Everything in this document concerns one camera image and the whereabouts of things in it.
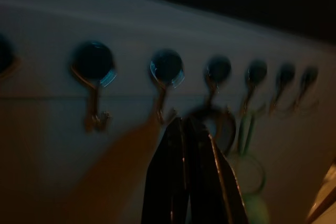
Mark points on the white hook rail board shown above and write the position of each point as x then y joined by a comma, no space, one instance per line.
157,24

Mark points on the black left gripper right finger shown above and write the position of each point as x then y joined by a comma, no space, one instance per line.
210,182

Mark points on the black round metal wall hook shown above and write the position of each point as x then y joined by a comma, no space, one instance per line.
218,68
166,64
3,57
286,73
93,60
256,70

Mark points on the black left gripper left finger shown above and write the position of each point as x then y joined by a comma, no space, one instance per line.
165,176

